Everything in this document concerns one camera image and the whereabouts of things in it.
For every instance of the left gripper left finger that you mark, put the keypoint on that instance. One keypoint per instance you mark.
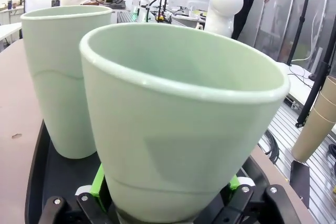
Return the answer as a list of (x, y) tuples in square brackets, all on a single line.
[(98, 184)]

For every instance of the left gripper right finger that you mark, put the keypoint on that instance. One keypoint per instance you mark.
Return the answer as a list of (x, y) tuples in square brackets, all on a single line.
[(244, 203)]

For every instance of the pale green cup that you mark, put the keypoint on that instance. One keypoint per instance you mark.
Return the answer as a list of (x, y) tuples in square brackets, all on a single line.
[(183, 129), (57, 77)]

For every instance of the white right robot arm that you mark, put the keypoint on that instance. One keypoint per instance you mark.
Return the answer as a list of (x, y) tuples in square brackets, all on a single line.
[(223, 6)]

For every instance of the black plastic tray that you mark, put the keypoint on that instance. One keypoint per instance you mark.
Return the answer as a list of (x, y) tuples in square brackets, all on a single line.
[(44, 169)]

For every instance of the aluminium profile platform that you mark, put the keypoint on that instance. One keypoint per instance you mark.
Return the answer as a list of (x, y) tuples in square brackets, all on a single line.
[(288, 129)]

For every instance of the brown cardboard tube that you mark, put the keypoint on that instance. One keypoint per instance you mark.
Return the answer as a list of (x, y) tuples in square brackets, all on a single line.
[(312, 129)]

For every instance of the white table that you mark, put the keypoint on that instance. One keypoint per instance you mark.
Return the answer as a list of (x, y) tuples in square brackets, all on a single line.
[(10, 31)]

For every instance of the black tripod stand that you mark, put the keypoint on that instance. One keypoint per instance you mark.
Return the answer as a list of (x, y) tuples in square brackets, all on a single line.
[(302, 19)]

